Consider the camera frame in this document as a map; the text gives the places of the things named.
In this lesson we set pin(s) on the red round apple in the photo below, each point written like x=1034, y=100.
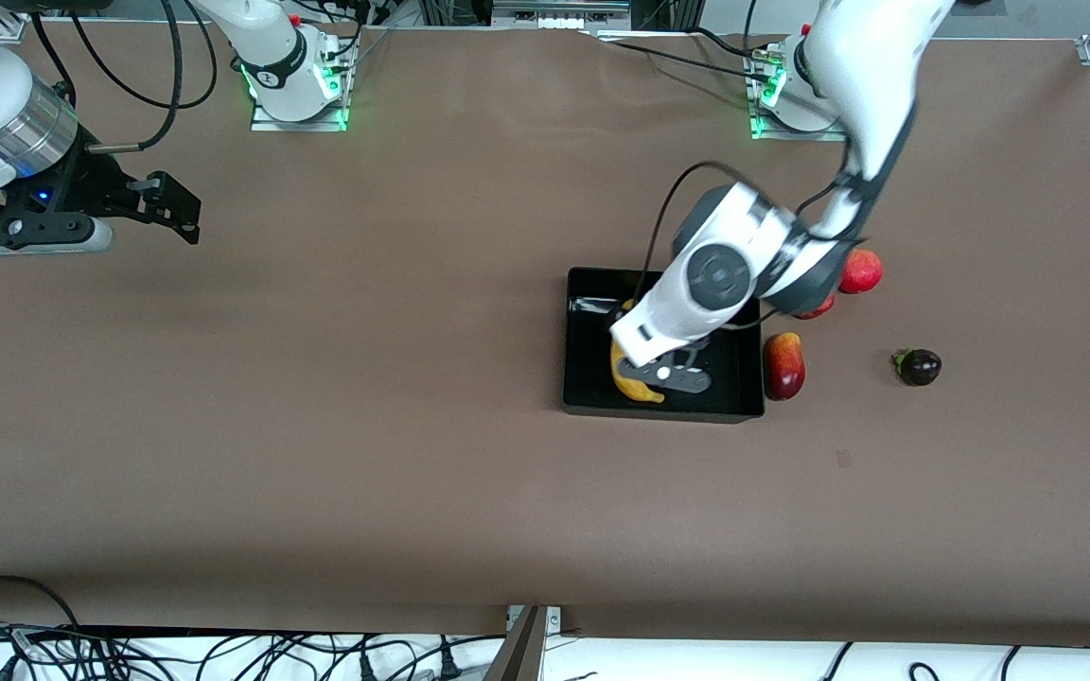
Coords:
x=862, y=271

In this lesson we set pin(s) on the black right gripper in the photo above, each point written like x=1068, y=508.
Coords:
x=94, y=186

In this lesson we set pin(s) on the red fruit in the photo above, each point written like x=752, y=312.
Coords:
x=819, y=308

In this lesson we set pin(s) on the metal rack equipment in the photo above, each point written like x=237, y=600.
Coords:
x=559, y=11

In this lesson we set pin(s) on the red mango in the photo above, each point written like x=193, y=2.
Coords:
x=784, y=364

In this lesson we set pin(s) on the dark purple eggplant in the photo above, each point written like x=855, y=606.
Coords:
x=920, y=367

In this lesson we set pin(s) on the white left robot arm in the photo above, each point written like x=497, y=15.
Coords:
x=720, y=274

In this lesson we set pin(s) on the yellow banana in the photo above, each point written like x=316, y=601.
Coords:
x=625, y=383

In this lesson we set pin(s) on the black plastic box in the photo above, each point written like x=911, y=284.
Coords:
x=592, y=378

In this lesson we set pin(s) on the aluminium post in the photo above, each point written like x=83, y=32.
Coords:
x=521, y=648

